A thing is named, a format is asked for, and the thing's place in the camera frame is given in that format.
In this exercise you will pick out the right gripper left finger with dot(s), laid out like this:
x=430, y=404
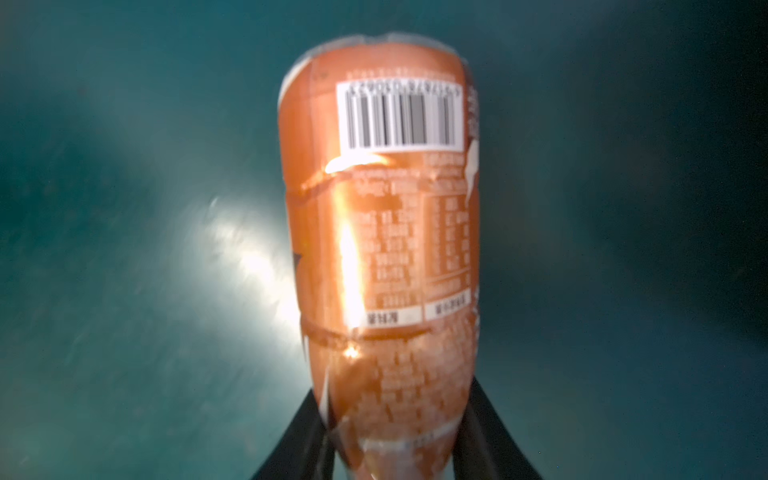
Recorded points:
x=304, y=452

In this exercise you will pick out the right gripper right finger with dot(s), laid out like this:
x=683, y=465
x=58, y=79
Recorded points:
x=484, y=449

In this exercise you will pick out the brown label bottle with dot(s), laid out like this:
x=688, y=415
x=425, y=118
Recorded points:
x=379, y=142

